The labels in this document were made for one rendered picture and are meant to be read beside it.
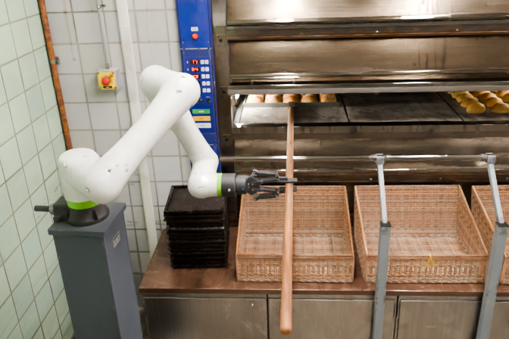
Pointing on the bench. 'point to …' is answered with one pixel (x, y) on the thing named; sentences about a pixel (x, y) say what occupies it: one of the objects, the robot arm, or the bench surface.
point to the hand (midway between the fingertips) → (288, 185)
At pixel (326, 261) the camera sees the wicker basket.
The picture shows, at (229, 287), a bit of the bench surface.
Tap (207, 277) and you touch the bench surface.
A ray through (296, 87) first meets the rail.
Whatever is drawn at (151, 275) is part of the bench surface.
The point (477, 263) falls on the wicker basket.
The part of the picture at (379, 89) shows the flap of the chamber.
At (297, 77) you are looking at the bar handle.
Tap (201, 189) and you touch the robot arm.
